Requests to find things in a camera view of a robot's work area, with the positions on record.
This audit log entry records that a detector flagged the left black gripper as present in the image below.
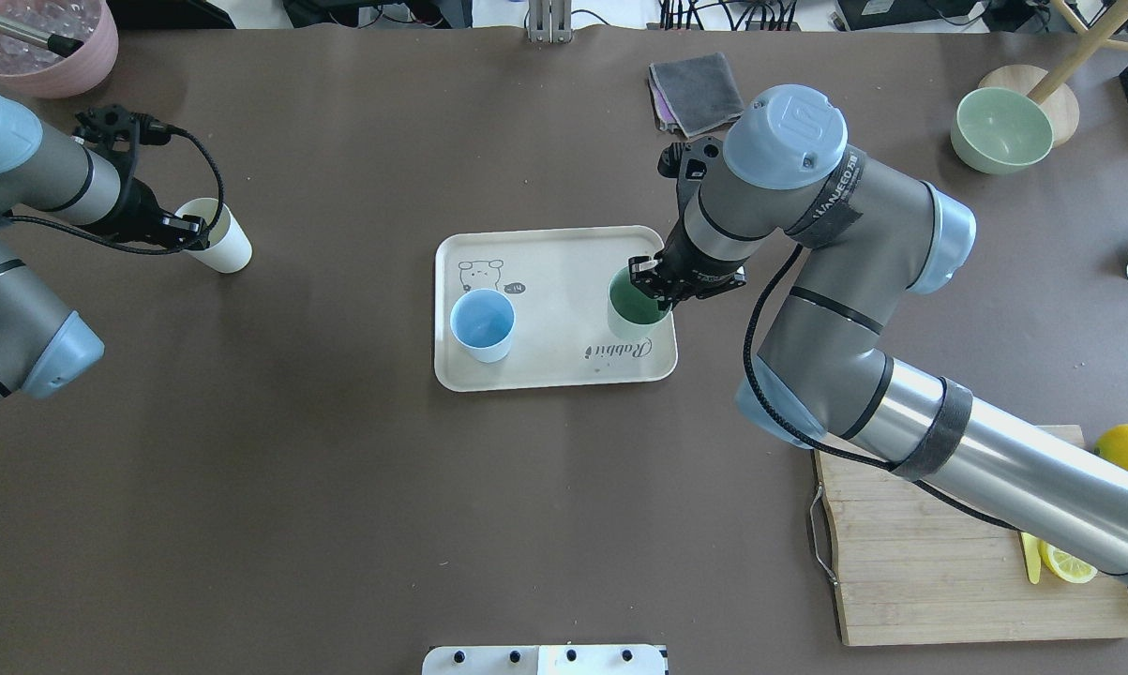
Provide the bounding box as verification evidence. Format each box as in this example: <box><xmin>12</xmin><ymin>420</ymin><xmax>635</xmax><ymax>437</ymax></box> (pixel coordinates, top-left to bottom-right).
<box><xmin>74</xmin><ymin>104</ymin><xmax>211</xmax><ymax>255</ymax></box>

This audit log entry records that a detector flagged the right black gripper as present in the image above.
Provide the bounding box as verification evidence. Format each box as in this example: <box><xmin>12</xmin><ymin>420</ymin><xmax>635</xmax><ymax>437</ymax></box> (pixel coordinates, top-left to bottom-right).
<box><xmin>627</xmin><ymin>135</ymin><xmax>746</xmax><ymax>312</ymax></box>

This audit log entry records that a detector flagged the green cup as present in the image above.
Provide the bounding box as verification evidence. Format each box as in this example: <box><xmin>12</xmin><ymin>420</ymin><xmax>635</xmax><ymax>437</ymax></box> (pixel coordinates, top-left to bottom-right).
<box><xmin>607</xmin><ymin>266</ymin><xmax>671</xmax><ymax>341</ymax></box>

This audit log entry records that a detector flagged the cream white cup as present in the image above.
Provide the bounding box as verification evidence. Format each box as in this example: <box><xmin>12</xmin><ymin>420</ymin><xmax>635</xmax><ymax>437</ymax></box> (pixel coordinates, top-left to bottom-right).
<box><xmin>176</xmin><ymin>198</ymin><xmax>252</xmax><ymax>274</ymax></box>

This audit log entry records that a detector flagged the light blue cup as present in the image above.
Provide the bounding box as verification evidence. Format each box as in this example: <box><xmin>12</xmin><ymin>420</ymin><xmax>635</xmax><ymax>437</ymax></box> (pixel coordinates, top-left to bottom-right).
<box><xmin>449</xmin><ymin>288</ymin><xmax>517</xmax><ymax>363</ymax></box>

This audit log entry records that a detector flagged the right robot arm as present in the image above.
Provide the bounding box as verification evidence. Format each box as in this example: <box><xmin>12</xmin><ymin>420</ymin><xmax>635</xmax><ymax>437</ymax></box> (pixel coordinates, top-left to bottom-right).
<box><xmin>628</xmin><ymin>84</ymin><xmax>1128</xmax><ymax>587</ymax></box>

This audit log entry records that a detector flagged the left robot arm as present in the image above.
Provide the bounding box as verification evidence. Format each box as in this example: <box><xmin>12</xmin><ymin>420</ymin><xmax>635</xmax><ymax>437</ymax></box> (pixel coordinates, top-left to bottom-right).
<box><xmin>0</xmin><ymin>95</ymin><xmax>215</xmax><ymax>405</ymax></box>

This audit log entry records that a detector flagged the cream rabbit tray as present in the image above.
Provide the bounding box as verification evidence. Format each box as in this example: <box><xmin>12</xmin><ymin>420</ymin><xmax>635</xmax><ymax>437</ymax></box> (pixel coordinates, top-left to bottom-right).
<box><xmin>434</xmin><ymin>225</ymin><xmax>678</xmax><ymax>392</ymax></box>

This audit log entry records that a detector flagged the purple folded cloth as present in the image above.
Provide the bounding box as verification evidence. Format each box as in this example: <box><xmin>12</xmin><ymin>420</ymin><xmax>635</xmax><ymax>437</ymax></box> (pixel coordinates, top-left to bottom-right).
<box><xmin>647</xmin><ymin>78</ymin><xmax>679</xmax><ymax>132</ymax></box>

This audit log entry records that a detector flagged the grey folded cloth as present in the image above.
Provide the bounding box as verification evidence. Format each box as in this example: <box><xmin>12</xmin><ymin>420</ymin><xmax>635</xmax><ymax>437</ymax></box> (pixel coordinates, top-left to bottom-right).
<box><xmin>647</xmin><ymin>52</ymin><xmax>744</xmax><ymax>138</ymax></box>

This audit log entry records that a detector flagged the metal muddler in bowl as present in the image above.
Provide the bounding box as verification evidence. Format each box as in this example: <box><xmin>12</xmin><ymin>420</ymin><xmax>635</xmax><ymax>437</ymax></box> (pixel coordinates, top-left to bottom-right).
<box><xmin>0</xmin><ymin>14</ymin><xmax>86</xmax><ymax>56</ymax></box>

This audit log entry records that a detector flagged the pink ice bowl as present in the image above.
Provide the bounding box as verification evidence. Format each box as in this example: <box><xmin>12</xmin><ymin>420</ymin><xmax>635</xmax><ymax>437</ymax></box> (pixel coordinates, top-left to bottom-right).
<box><xmin>0</xmin><ymin>1</ymin><xmax>118</xmax><ymax>98</ymax></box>

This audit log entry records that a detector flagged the green bowl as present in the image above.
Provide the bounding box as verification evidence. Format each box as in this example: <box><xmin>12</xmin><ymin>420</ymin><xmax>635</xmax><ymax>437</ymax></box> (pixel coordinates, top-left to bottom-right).
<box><xmin>950</xmin><ymin>88</ymin><xmax>1055</xmax><ymax>175</ymax></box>

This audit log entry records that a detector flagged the wooden cutting board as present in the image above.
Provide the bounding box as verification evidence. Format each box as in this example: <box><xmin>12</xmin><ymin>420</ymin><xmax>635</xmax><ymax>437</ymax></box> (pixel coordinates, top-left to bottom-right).
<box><xmin>809</xmin><ymin>452</ymin><xmax>1128</xmax><ymax>648</ymax></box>

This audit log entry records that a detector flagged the wooden cup stand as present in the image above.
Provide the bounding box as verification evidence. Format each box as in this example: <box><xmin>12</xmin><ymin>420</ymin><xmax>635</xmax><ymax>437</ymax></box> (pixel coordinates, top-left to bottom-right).
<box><xmin>979</xmin><ymin>1</ymin><xmax>1128</xmax><ymax>148</ymax></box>

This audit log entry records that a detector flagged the yellow plastic knife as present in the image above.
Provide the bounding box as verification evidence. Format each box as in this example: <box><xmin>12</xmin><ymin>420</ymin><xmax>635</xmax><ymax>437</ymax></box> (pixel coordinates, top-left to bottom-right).
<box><xmin>1017</xmin><ymin>532</ymin><xmax>1043</xmax><ymax>585</ymax></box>

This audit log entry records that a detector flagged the lemon slice near knife tip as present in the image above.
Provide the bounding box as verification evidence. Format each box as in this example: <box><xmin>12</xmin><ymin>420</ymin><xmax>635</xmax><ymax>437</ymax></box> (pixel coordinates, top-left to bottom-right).
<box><xmin>1038</xmin><ymin>541</ymin><xmax>1099</xmax><ymax>584</ymax></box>

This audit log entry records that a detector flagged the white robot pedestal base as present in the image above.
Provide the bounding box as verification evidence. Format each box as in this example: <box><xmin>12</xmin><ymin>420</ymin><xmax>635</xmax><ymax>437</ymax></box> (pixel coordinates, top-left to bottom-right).
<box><xmin>421</xmin><ymin>642</ymin><xmax>669</xmax><ymax>674</ymax></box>

